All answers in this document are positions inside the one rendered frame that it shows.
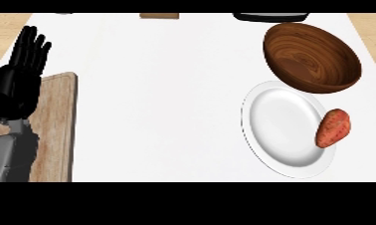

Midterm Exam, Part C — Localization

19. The orange-red sweet potato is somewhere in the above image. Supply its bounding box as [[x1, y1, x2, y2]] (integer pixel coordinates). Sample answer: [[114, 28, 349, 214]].
[[315, 108, 353, 149]]

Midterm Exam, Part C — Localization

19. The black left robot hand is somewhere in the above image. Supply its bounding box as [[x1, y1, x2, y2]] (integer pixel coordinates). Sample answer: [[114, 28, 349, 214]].
[[0, 25, 54, 121]]

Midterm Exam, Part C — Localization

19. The brown wooden bowl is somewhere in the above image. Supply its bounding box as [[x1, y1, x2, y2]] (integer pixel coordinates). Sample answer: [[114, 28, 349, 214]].
[[263, 22, 365, 95]]

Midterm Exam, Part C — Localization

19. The pale wooden cutting board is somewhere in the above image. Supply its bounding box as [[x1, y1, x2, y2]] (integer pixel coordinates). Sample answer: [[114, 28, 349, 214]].
[[0, 72, 80, 183]]

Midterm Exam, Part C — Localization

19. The white plate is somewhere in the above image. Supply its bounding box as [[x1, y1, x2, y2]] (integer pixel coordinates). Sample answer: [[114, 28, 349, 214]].
[[240, 80, 338, 179]]

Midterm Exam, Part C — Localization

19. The black appliance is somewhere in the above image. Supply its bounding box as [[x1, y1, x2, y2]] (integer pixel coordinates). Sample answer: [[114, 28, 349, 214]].
[[232, 12, 312, 24]]

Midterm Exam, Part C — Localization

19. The small brown wooden block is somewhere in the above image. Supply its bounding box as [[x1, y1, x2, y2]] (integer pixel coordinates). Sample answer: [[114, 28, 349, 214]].
[[141, 12, 182, 20]]

